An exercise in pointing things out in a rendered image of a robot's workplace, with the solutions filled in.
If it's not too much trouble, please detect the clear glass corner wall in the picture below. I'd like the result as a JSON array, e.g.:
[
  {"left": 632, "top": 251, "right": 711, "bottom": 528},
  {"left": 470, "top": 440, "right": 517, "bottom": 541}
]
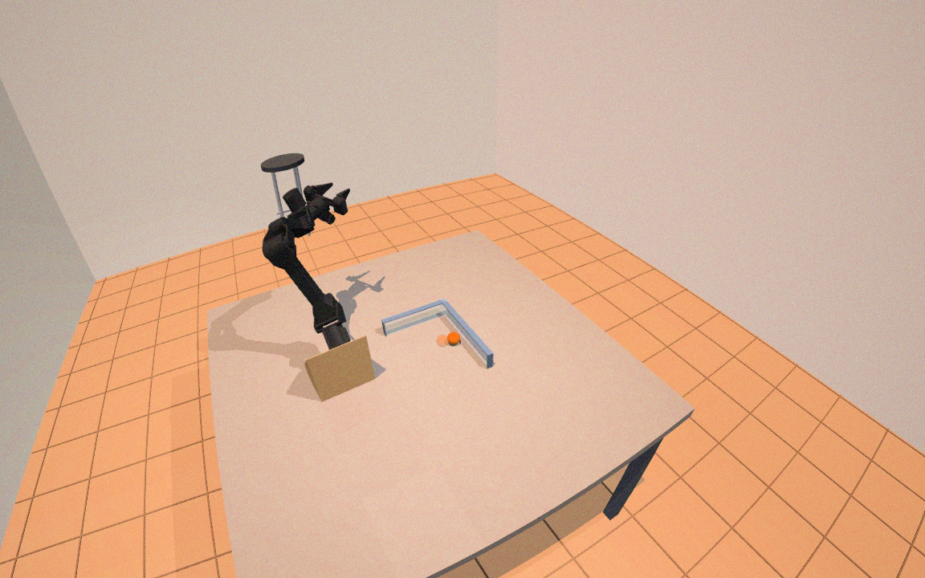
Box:
[{"left": 385, "top": 304, "right": 487, "bottom": 368}]

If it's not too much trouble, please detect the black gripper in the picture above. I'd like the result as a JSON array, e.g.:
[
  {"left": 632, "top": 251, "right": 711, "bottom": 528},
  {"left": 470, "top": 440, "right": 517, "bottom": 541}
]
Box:
[{"left": 303, "top": 182, "right": 350, "bottom": 219}]

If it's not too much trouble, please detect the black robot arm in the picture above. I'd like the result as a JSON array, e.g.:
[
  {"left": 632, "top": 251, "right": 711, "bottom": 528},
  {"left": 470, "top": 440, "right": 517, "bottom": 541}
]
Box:
[{"left": 262, "top": 188, "right": 351, "bottom": 350}]

